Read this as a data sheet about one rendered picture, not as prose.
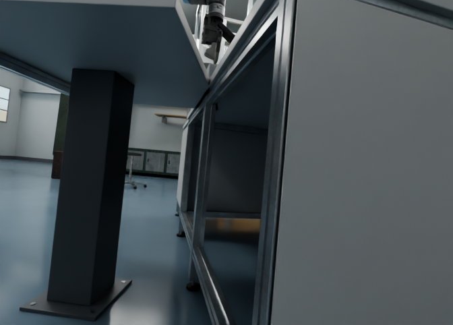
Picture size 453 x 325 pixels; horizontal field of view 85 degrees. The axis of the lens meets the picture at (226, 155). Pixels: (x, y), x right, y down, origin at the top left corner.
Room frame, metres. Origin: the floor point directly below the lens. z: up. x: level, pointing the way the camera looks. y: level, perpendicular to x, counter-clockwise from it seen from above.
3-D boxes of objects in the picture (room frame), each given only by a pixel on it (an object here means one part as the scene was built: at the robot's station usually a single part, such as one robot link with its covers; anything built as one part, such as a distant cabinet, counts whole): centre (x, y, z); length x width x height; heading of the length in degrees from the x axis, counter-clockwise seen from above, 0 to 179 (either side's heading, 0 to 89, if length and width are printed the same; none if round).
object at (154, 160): (7.31, 1.75, 0.36); 1.83 x 1.70 x 0.72; 86
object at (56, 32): (0.94, 0.44, 0.84); 0.90 x 0.70 x 0.03; 176
